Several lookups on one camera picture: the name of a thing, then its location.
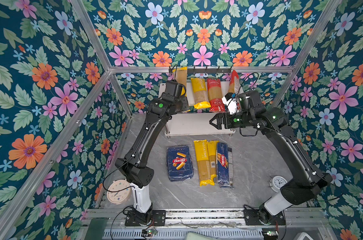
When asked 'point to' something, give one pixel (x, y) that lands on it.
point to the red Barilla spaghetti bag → (215, 96)
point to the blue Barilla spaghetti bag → (223, 176)
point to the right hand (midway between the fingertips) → (218, 119)
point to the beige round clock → (121, 197)
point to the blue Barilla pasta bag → (179, 163)
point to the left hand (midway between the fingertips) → (187, 97)
